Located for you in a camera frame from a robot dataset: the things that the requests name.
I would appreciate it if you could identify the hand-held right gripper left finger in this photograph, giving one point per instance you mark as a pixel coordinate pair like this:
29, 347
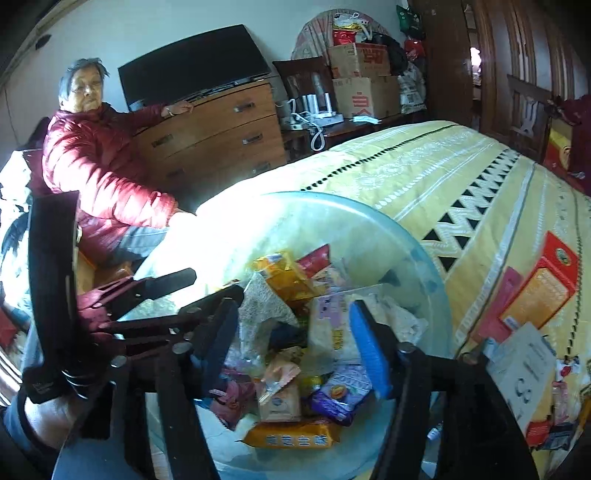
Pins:
217, 341

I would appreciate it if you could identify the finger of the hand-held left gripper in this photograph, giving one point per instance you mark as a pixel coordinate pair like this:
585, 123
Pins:
203, 304
161, 284

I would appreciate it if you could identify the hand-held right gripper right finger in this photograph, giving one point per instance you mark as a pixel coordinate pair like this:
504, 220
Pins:
371, 350

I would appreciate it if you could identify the heap of mixed snacks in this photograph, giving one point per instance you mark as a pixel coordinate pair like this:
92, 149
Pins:
281, 401

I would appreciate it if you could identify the large glass bowl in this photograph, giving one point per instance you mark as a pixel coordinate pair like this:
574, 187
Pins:
406, 258

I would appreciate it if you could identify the pile of snack packets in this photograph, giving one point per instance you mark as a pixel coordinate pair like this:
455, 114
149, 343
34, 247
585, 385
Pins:
561, 401

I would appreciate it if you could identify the brown cardboard box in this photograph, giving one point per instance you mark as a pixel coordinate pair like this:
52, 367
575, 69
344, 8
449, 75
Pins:
90, 274

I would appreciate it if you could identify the white patterned plastic bag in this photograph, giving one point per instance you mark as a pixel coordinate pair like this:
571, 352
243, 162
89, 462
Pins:
14, 207

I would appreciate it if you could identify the pink flat box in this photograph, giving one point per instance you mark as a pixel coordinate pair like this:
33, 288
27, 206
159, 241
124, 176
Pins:
501, 304

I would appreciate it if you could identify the wooden chest of drawers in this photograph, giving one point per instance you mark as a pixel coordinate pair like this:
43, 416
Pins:
217, 138

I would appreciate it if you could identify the white paper card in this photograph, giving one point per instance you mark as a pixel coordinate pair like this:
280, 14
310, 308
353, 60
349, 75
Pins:
526, 369

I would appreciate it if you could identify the red and orange carton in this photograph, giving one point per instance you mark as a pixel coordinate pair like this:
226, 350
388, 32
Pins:
545, 286

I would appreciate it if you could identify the yellow patterned bed sheet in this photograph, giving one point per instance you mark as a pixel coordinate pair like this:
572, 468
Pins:
461, 184

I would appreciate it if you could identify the dark wooden side table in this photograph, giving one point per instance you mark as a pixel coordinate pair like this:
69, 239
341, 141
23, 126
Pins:
351, 131

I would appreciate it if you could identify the black television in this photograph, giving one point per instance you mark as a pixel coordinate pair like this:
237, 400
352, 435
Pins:
194, 64

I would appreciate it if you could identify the white router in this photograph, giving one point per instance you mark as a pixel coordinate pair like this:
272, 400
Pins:
323, 110

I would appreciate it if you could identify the blue face mask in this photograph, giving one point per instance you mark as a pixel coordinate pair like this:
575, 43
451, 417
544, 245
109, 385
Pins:
367, 120

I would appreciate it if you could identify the dark wooden chair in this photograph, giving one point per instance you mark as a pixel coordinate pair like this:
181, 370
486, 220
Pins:
300, 74

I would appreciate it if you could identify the large cardboard box red print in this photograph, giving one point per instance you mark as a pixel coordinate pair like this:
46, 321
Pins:
367, 97

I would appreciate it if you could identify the white printed sack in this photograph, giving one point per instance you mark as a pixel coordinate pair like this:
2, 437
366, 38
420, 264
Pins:
412, 92

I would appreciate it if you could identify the red gift box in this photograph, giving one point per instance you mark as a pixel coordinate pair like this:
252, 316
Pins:
558, 147

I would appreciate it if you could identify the round floral covered tabletop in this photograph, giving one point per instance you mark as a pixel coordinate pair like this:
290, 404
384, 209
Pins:
309, 41

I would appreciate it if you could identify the wooden chair with carved back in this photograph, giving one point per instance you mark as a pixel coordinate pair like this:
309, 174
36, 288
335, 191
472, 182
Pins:
531, 115

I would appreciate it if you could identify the wooden wardrobe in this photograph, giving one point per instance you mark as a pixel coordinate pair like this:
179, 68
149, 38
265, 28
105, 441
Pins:
443, 69

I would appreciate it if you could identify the black bag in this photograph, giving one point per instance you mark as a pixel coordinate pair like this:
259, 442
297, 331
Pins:
395, 53

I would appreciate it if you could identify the red bag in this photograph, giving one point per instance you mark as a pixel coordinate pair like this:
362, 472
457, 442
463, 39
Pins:
415, 50

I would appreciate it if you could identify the green bag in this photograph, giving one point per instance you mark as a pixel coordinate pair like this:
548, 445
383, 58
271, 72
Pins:
408, 21

